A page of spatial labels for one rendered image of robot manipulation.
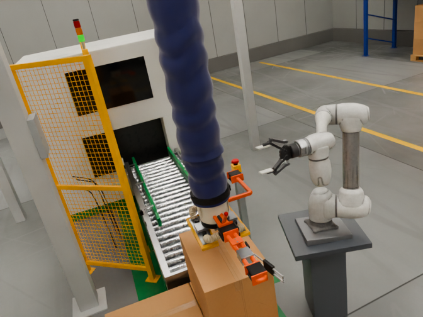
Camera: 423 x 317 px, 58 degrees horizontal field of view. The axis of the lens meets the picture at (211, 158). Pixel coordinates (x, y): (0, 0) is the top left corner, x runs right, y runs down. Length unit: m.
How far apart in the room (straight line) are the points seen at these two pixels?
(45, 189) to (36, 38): 8.07
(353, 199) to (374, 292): 1.06
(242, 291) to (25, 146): 1.81
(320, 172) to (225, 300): 0.86
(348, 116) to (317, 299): 1.36
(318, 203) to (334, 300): 0.82
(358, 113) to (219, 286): 1.31
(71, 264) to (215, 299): 1.62
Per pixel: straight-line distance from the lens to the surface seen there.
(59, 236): 3.32
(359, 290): 3.45
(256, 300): 2.31
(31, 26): 10.93
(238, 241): 1.92
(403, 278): 3.60
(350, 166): 2.58
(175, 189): 4.06
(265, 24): 12.77
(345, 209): 2.64
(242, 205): 3.40
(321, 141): 1.99
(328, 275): 2.92
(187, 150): 1.95
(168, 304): 2.72
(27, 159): 3.05
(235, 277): 2.19
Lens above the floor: 2.40
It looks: 24 degrees down
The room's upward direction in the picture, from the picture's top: 11 degrees counter-clockwise
